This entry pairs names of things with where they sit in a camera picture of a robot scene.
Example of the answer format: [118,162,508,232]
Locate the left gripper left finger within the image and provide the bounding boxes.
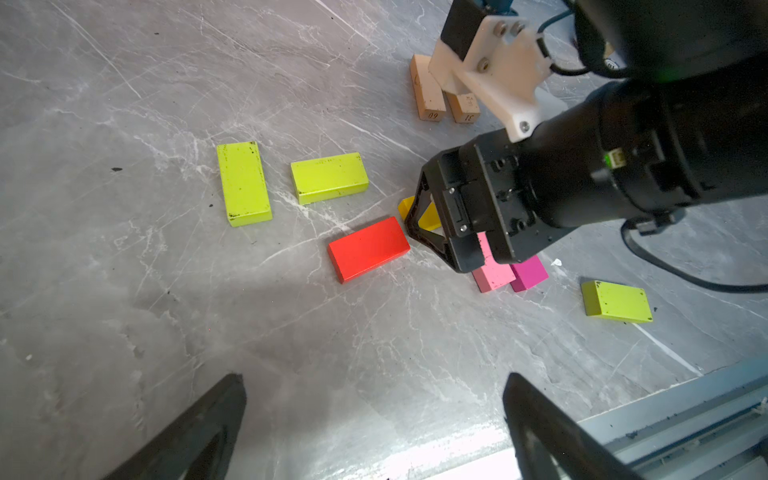
[106,373,247,479]

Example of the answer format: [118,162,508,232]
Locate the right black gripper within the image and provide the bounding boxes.
[404,77,679,274]

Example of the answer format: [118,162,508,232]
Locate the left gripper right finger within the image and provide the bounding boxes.
[503,372,640,479]

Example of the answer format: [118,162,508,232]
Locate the yellow rectangular block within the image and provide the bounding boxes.
[398,196,441,231]

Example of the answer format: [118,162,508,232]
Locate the natural wood block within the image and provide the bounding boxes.
[409,54,447,122]
[445,92,481,124]

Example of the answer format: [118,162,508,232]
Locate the lime green block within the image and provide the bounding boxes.
[581,280,653,323]
[216,141,273,227]
[290,152,369,205]

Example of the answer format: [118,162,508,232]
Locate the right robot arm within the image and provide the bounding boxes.
[404,1,767,273]

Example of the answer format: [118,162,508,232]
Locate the red rectangular block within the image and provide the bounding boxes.
[328,217,410,284]

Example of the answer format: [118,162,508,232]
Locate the pink rectangular block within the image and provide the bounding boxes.
[472,232,516,293]

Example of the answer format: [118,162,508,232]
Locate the lime green block front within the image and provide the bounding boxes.
[581,280,653,323]

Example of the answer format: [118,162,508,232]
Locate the magenta small cube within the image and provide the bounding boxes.
[510,256,549,292]

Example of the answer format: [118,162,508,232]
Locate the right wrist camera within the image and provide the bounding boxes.
[429,1,567,142]

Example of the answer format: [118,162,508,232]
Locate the aluminium front rail frame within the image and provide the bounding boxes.
[580,356,767,479]

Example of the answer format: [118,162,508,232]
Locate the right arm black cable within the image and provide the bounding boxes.
[536,17,768,295]

